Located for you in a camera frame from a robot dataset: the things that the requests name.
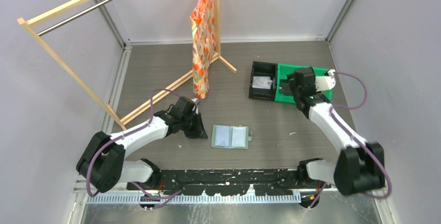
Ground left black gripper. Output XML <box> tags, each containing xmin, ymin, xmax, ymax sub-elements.
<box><xmin>180</xmin><ymin>111</ymin><xmax>207</xmax><ymax>139</ymax></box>

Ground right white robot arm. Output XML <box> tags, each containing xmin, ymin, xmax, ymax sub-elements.
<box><xmin>287</xmin><ymin>67</ymin><xmax>392</xmax><ymax>197</ymax></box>

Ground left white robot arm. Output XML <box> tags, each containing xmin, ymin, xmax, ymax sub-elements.
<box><xmin>76</xmin><ymin>96</ymin><xmax>207</xmax><ymax>197</ymax></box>

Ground black cards in bin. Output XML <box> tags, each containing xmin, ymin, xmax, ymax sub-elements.
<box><xmin>279</xmin><ymin>80</ymin><xmax>293</xmax><ymax>96</ymax></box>

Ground white cards in bin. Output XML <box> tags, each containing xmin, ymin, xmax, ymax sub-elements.
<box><xmin>252</xmin><ymin>76</ymin><xmax>273</xmax><ymax>89</ymax></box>

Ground green bin right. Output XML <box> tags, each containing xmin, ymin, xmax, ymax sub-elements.
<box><xmin>306</xmin><ymin>67</ymin><xmax>336</xmax><ymax>100</ymax></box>

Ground green bin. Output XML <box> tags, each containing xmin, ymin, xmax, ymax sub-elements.
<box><xmin>306</xmin><ymin>67</ymin><xmax>336</xmax><ymax>100</ymax></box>
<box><xmin>275</xmin><ymin>63</ymin><xmax>304</xmax><ymax>104</ymax></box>

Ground green bin middle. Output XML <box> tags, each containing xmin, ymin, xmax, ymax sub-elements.
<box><xmin>275</xmin><ymin>63</ymin><xmax>304</xmax><ymax>104</ymax></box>

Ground black storage bin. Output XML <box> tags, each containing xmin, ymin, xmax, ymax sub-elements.
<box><xmin>249</xmin><ymin>61</ymin><xmax>278</xmax><ymax>101</ymax></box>

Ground orange floral hanging cloth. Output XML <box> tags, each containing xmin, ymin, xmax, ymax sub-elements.
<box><xmin>190</xmin><ymin>0</ymin><xmax>216</xmax><ymax>99</ymax></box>

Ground wooden clothes rack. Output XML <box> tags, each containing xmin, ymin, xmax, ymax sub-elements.
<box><xmin>17</xmin><ymin>0</ymin><xmax>238</xmax><ymax>130</ymax></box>

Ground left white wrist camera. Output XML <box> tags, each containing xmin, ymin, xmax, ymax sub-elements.
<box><xmin>191</xmin><ymin>98</ymin><xmax>200</xmax><ymax>115</ymax></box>

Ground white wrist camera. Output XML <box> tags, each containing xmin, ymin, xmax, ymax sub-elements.
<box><xmin>315</xmin><ymin>69</ymin><xmax>336</xmax><ymax>91</ymax></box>
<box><xmin>191</xmin><ymin>98</ymin><xmax>200</xmax><ymax>115</ymax></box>

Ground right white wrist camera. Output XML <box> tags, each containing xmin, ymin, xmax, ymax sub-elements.
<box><xmin>315</xmin><ymin>69</ymin><xmax>336</xmax><ymax>91</ymax></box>

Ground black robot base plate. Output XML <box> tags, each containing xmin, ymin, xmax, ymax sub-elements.
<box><xmin>138</xmin><ymin>168</ymin><xmax>324</xmax><ymax>196</ymax></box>

